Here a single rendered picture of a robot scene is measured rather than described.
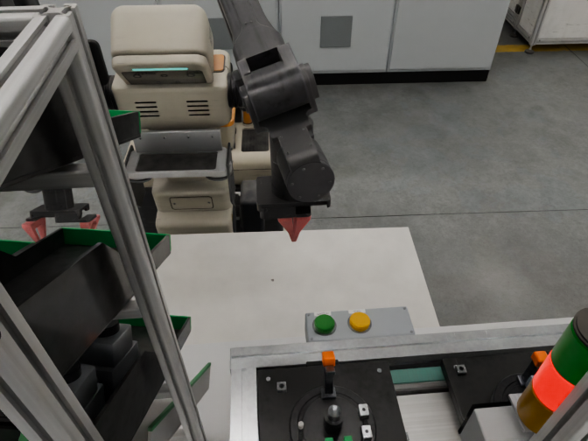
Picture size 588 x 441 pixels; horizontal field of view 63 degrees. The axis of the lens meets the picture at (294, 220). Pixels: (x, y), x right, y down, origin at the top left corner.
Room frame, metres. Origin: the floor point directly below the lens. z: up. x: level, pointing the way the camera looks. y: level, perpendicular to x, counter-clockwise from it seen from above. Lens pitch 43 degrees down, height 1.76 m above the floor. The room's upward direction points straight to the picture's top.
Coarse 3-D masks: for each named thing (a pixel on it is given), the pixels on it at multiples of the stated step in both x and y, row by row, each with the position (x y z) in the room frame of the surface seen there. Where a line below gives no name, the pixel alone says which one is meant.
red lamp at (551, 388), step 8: (544, 360) 0.24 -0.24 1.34; (544, 368) 0.24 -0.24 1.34; (552, 368) 0.23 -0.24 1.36; (536, 376) 0.24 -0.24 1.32; (544, 376) 0.23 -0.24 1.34; (552, 376) 0.22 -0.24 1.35; (560, 376) 0.22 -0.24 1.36; (536, 384) 0.23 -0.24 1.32; (544, 384) 0.22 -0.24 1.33; (552, 384) 0.22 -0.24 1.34; (560, 384) 0.22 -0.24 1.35; (568, 384) 0.21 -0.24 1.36; (536, 392) 0.23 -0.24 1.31; (544, 392) 0.22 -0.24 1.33; (552, 392) 0.22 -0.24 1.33; (560, 392) 0.21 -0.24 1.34; (568, 392) 0.21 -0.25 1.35; (544, 400) 0.22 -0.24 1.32; (552, 400) 0.21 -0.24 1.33; (560, 400) 0.21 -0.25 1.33; (552, 408) 0.21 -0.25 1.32
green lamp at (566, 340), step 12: (564, 336) 0.24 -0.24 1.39; (576, 336) 0.23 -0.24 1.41; (552, 348) 0.25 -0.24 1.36; (564, 348) 0.23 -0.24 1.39; (576, 348) 0.22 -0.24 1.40; (552, 360) 0.23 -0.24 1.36; (564, 360) 0.22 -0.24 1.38; (576, 360) 0.22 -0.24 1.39; (564, 372) 0.22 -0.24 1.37; (576, 372) 0.21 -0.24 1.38; (576, 384) 0.21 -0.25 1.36
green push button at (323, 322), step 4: (320, 316) 0.56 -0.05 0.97; (324, 316) 0.56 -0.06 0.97; (328, 316) 0.56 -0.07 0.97; (316, 320) 0.55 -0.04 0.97; (320, 320) 0.55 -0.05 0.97; (324, 320) 0.55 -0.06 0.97; (328, 320) 0.55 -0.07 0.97; (332, 320) 0.55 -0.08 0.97; (316, 324) 0.54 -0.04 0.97; (320, 324) 0.54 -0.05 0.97; (324, 324) 0.54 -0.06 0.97; (328, 324) 0.54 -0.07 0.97; (332, 324) 0.54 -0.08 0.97; (316, 328) 0.54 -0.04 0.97; (320, 328) 0.53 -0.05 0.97; (324, 328) 0.53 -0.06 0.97; (328, 328) 0.53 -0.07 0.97; (332, 328) 0.53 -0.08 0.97; (320, 332) 0.53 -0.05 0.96; (324, 332) 0.53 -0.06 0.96; (328, 332) 0.53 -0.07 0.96
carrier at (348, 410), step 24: (384, 360) 0.46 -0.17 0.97; (264, 384) 0.42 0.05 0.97; (288, 384) 0.42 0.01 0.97; (312, 384) 0.42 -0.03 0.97; (336, 384) 0.42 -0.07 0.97; (360, 384) 0.42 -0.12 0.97; (384, 384) 0.42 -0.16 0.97; (264, 408) 0.37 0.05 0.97; (288, 408) 0.37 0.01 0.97; (312, 408) 0.37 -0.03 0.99; (336, 408) 0.34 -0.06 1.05; (360, 408) 0.36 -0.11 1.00; (384, 408) 0.37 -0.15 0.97; (264, 432) 0.33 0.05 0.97; (288, 432) 0.33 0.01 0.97; (312, 432) 0.33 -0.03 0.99; (336, 432) 0.32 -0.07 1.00; (360, 432) 0.32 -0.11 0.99; (384, 432) 0.33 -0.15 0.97
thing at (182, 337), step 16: (128, 320) 0.39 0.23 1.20; (176, 320) 0.39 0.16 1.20; (144, 336) 0.36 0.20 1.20; (176, 336) 0.37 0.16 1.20; (144, 352) 0.27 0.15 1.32; (144, 368) 0.26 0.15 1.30; (160, 368) 0.28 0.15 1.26; (128, 384) 0.23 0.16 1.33; (144, 384) 0.25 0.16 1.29; (160, 384) 0.27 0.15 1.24; (112, 400) 0.20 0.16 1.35; (128, 400) 0.22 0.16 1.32; (144, 400) 0.24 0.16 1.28; (96, 416) 0.18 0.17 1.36; (112, 416) 0.19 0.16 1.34; (128, 416) 0.21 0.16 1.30; (0, 432) 0.17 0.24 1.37; (16, 432) 0.16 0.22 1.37; (112, 432) 0.18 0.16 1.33; (128, 432) 0.20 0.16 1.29
